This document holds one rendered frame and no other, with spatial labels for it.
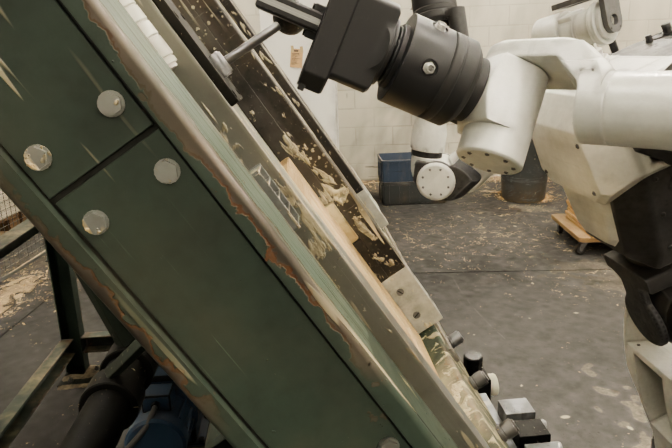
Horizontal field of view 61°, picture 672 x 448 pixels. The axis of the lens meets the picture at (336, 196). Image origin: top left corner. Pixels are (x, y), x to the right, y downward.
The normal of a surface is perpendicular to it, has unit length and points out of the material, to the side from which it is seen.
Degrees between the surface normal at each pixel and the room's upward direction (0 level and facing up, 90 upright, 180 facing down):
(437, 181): 90
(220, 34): 90
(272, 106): 90
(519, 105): 71
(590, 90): 58
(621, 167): 101
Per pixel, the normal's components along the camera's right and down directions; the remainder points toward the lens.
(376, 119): -0.04, 0.25
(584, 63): -0.59, -0.34
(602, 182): -0.62, 0.39
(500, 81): 0.22, -0.11
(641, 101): -0.66, -0.10
